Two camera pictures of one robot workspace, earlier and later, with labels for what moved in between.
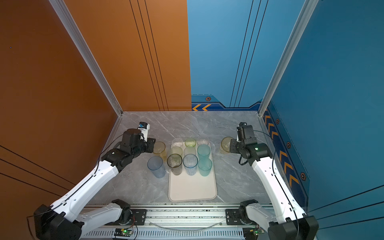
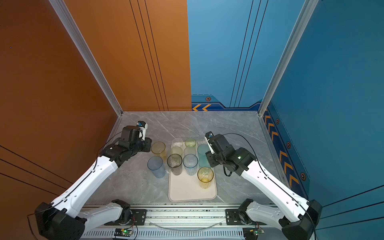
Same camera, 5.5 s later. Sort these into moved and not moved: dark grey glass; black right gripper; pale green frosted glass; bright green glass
Moved: black right gripper
Not moved: dark grey glass; bright green glass; pale green frosted glass
